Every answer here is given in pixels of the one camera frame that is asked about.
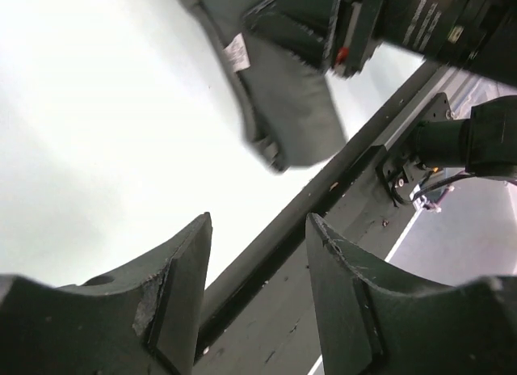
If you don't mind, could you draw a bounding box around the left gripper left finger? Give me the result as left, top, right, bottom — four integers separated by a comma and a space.
1, 213, 212, 374

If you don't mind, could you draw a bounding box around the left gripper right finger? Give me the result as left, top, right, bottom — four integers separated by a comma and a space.
305, 213, 516, 374

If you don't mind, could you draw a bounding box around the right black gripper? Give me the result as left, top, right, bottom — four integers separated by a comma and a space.
243, 0, 386, 78

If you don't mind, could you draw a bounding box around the grey t shirt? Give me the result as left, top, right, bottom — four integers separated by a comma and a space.
179, 0, 348, 172

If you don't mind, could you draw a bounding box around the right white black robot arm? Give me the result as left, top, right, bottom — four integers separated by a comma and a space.
222, 0, 516, 168

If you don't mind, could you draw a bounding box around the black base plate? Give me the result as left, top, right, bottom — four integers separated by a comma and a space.
193, 62, 457, 374

